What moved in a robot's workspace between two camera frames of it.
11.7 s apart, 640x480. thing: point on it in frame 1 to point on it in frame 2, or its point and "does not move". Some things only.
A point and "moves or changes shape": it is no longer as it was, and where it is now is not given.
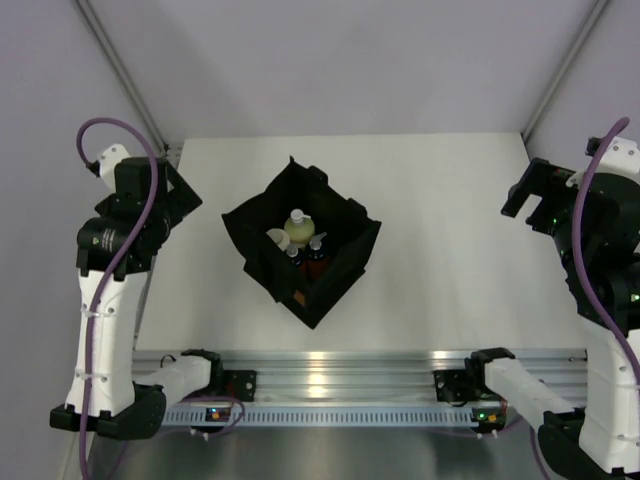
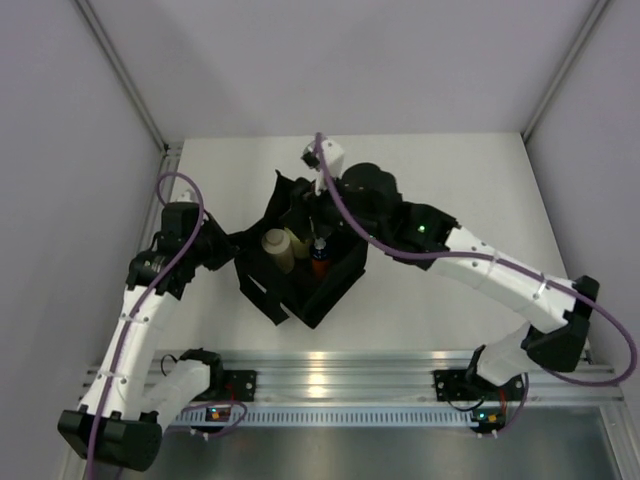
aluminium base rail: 371,377 does not move
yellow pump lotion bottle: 299,228 to 301,250
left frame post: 108,46 does not move
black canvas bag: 351,237 moves or changes shape
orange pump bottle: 317,262 does not move
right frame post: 587,28 does not move
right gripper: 539,179 to 306,204
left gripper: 179,198 to 228,245
